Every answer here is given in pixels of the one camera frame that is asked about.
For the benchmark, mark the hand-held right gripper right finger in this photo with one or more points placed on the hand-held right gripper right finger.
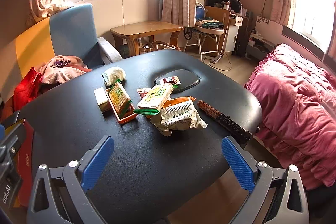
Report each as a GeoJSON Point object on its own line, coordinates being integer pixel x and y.
{"type": "Point", "coordinates": [237, 166]}

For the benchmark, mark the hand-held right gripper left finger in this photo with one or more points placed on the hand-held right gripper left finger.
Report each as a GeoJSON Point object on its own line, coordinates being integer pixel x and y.
{"type": "Point", "coordinates": [97, 163]}

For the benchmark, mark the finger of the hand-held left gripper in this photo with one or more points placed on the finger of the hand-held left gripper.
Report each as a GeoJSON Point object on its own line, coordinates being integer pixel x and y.
{"type": "Point", "coordinates": [14, 136]}

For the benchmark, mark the red tin container gold inside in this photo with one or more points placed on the red tin container gold inside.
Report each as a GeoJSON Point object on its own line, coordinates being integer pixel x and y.
{"type": "Point", "coordinates": [26, 161]}

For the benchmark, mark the orange plastic tray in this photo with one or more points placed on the orange plastic tray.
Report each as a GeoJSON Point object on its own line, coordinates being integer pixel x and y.
{"type": "Point", "coordinates": [126, 117]}

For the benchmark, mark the small white green box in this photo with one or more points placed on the small white green box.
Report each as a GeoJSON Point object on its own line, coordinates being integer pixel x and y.
{"type": "Point", "coordinates": [101, 100]}

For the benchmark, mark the green cracker packet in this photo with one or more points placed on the green cracker packet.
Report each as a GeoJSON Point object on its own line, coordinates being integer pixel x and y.
{"type": "Point", "coordinates": [155, 96]}
{"type": "Point", "coordinates": [119, 96]}

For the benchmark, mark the beige orange snack packet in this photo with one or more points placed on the beige orange snack packet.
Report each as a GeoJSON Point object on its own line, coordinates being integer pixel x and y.
{"type": "Point", "coordinates": [178, 116]}

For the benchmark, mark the pink red snack wrapper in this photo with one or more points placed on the pink red snack wrapper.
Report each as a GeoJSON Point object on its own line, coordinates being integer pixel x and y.
{"type": "Point", "coordinates": [141, 93]}

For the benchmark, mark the brown black building brick strip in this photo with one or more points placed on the brown black building brick strip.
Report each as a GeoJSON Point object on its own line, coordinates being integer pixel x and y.
{"type": "Point", "coordinates": [225, 121]}

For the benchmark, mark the red cloth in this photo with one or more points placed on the red cloth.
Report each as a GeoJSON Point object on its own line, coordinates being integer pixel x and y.
{"type": "Point", "coordinates": [26, 87]}

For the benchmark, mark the pink ruffled blanket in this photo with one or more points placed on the pink ruffled blanket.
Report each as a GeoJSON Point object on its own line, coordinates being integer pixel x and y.
{"type": "Point", "coordinates": [291, 108]}

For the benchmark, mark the pink brown cloth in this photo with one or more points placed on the pink brown cloth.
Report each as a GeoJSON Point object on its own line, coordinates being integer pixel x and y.
{"type": "Point", "coordinates": [65, 73]}

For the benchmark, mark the purple patterned cloth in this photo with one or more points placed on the purple patterned cloth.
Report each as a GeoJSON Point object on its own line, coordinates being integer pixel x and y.
{"type": "Point", "coordinates": [60, 64]}

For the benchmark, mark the crumpled white paper ball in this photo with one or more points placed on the crumpled white paper ball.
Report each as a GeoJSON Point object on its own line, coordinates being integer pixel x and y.
{"type": "Point", "coordinates": [114, 75]}

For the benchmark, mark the small red wrapped candy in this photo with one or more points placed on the small red wrapped candy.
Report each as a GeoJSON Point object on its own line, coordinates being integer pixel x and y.
{"type": "Point", "coordinates": [166, 80]}

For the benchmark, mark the white power strip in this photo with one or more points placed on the white power strip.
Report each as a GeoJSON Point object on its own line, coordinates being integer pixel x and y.
{"type": "Point", "coordinates": [216, 58]}

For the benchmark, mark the blue yellow armchair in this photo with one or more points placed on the blue yellow armchair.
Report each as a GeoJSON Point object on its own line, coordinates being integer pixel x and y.
{"type": "Point", "coordinates": [71, 29]}

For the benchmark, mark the grey bedside shelf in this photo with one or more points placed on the grey bedside shelf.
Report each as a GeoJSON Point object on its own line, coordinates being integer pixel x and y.
{"type": "Point", "coordinates": [260, 47]}

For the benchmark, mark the white folding chair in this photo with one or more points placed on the white folding chair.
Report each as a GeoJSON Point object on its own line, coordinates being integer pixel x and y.
{"type": "Point", "coordinates": [204, 40]}

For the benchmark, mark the white cabinet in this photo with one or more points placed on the white cabinet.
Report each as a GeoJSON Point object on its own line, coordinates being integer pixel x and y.
{"type": "Point", "coordinates": [232, 35]}

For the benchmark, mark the black hand wheel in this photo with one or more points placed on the black hand wheel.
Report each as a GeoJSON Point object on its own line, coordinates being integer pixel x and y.
{"type": "Point", "coordinates": [187, 33]}

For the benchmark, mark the headboard with flower stickers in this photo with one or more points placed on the headboard with flower stickers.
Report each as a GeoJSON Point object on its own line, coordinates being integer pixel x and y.
{"type": "Point", "coordinates": [267, 26]}

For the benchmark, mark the wooden side table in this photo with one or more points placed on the wooden side table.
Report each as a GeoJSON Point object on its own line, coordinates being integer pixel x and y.
{"type": "Point", "coordinates": [145, 27]}

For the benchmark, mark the folded striped clothes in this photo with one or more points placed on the folded striped clothes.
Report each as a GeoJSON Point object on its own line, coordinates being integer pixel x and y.
{"type": "Point", "coordinates": [208, 23]}

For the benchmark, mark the wooden folding board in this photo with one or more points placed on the wooden folding board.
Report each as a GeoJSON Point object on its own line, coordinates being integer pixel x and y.
{"type": "Point", "coordinates": [220, 14]}

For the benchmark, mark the blue fan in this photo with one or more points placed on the blue fan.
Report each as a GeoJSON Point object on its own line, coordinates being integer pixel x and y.
{"type": "Point", "coordinates": [200, 12]}

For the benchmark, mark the small white fan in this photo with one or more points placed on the small white fan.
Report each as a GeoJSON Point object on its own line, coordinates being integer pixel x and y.
{"type": "Point", "coordinates": [237, 7]}

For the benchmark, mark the side window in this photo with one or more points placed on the side window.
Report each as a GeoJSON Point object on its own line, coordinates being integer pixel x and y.
{"type": "Point", "coordinates": [312, 3]}

